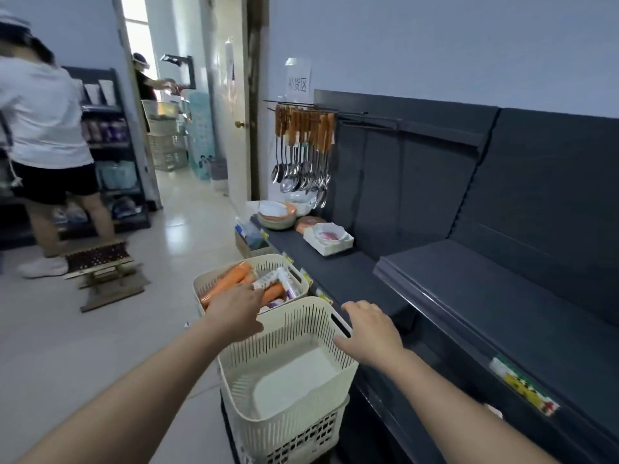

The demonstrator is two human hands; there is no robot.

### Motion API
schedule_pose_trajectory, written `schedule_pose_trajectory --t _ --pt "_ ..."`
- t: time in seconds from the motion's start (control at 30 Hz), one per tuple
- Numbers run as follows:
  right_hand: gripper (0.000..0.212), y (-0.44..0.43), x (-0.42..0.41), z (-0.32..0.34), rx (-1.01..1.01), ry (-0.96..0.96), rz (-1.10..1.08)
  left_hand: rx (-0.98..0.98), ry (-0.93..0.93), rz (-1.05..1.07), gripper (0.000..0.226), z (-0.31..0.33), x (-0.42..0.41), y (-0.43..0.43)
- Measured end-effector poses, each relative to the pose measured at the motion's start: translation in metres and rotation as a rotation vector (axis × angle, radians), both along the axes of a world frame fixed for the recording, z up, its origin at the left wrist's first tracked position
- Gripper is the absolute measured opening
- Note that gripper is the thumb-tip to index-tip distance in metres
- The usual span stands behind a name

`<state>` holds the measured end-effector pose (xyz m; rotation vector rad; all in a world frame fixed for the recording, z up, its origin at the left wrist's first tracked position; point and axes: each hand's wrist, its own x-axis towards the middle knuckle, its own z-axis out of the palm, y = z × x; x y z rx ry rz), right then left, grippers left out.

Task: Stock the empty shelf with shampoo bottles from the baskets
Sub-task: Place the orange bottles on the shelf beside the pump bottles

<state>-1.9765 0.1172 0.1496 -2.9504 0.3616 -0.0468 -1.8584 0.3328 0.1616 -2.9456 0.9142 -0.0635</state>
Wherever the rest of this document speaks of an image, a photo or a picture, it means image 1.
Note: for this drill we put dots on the person's left hand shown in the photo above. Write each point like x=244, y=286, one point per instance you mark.
x=234, y=314

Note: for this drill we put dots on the person's right hand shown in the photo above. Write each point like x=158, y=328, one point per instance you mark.
x=375, y=338

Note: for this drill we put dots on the cream slotted plastic basket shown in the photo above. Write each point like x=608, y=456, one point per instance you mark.
x=290, y=328
x=271, y=260

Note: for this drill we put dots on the dark grey shelf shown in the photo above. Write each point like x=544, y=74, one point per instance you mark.
x=483, y=188

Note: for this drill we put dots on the person's left forearm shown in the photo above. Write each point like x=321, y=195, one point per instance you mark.
x=121, y=405

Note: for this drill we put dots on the person's right forearm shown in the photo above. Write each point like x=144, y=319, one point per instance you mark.
x=459, y=415

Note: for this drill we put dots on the brown cardboard tray box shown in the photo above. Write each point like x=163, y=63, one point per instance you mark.
x=244, y=250

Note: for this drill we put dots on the green yellow price label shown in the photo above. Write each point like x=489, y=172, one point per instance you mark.
x=287, y=259
x=524, y=386
x=323, y=297
x=305, y=275

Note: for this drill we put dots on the clear blue plastic box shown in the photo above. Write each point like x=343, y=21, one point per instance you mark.
x=249, y=231

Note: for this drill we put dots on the white square dish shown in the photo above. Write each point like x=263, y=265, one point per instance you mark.
x=329, y=248

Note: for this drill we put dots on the stack of orange cream plates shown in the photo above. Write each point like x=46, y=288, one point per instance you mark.
x=275, y=219

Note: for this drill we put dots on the white floral bowl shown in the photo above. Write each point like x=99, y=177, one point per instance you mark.
x=330, y=234

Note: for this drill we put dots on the orange dome bowl with sticker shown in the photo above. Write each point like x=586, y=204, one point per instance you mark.
x=307, y=224

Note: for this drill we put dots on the white ribbed scalloped bowl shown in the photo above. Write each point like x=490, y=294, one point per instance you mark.
x=302, y=208

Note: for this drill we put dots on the grey plastic bin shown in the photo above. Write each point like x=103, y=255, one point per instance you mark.
x=218, y=171

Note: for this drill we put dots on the wooden woven stool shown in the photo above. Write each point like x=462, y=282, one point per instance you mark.
x=96, y=258

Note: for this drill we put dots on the cream wooden door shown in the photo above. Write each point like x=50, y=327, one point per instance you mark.
x=237, y=164

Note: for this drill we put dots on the row of blue white packs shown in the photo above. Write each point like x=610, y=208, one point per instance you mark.
x=123, y=207

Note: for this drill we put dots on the row of hanging steel ladles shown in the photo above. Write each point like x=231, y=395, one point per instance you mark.
x=300, y=154

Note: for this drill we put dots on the row of teal refill packs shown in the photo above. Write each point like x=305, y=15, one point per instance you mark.
x=118, y=176

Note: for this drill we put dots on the blue cardboard display stand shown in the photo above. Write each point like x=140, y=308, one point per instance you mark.
x=200, y=135

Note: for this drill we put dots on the stack of white plastic crates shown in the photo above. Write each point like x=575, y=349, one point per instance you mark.
x=167, y=140

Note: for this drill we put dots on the row of pink purple bottles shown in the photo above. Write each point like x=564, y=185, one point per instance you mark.
x=104, y=130

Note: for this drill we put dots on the black rack with refill packs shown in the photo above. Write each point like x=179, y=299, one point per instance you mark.
x=121, y=111

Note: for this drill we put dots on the pink diamond paper poster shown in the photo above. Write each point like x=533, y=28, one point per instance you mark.
x=230, y=77

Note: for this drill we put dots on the black metal stand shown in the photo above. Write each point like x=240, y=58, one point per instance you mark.
x=186, y=72

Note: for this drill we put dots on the brown wooden door frame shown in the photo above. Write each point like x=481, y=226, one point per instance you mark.
x=256, y=91

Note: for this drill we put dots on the white paper wall sign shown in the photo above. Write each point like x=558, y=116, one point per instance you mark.
x=298, y=77

